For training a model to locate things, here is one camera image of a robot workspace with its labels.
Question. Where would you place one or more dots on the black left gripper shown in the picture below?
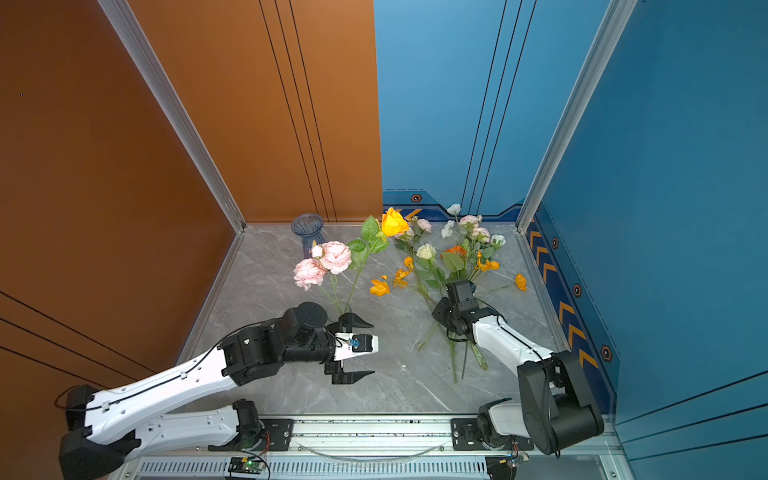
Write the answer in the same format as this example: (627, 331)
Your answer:
(347, 377)

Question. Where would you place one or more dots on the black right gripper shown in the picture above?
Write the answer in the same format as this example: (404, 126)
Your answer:
(438, 311)

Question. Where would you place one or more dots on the cream rose flower stem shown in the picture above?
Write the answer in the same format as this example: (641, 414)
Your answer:
(433, 286)

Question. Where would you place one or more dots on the orange poppy flower stem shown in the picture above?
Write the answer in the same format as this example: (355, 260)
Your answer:
(494, 284)

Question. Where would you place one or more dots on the pink peony flower stem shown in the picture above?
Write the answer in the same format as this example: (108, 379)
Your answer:
(322, 269)

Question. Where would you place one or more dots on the yellow rose flower stem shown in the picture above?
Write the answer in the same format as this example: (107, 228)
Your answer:
(374, 238)

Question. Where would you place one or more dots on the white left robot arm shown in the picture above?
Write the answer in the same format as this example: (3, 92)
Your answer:
(107, 428)

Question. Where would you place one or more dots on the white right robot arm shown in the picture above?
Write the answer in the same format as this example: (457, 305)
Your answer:
(557, 408)

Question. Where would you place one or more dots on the purple ribbed glass vase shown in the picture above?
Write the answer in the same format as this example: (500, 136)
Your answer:
(309, 228)

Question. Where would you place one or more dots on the orange cosmos flower stem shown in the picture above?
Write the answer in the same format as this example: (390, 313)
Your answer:
(383, 285)

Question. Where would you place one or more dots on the pink white bouquet spray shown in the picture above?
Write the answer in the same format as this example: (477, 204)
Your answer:
(474, 249)

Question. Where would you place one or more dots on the small pink rose spray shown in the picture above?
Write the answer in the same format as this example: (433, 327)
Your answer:
(409, 241)

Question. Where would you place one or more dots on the white blossom spray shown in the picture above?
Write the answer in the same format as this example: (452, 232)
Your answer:
(453, 211)

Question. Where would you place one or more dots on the green circuit board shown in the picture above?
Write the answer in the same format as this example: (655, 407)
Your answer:
(247, 467)

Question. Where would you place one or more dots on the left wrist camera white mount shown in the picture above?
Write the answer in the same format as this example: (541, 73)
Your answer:
(351, 345)

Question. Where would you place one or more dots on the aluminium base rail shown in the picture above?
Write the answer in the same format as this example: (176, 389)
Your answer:
(391, 446)

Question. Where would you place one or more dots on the right aluminium corner post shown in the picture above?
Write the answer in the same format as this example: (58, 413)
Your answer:
(606, 39)

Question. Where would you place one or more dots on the aluminium corner post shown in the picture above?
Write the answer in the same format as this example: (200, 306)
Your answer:
(126, 25)
(606, 39)

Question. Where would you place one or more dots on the left aluminium corner post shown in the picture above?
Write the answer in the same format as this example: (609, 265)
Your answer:
(126, 25)

